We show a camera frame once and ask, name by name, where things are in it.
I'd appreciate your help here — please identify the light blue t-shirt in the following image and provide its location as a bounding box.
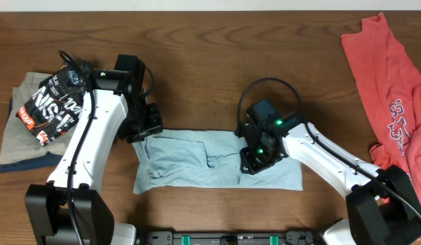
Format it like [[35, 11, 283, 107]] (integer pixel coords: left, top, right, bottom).
[[133, 129, 303, 195]]

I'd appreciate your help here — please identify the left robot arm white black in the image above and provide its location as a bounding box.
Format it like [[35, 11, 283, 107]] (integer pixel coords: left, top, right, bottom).
[[25, 51, 163, 245]]

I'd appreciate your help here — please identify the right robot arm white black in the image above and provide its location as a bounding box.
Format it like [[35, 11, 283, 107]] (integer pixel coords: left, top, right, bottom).
[[235, 99, 421, 244]]

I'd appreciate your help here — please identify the black printed folded shirt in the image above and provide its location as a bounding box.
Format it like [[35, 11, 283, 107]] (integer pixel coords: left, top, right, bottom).
[[16, 64, 87, 146]]

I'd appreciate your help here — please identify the navy folded garment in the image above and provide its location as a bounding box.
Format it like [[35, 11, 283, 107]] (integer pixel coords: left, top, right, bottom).
[[0, 97, 62, 174]]

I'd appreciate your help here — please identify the beige folded garment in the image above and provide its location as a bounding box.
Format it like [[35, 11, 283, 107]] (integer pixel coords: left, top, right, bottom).
[[0, 72, 74, 161]]

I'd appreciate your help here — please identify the red printed t-shirt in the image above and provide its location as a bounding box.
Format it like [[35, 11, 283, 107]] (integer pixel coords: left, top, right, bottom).
[[341, 13, 421, 203]]

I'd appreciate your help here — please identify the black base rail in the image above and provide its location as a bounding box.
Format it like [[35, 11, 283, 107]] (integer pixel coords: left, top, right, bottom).
[[135, 231, 325, 245]]

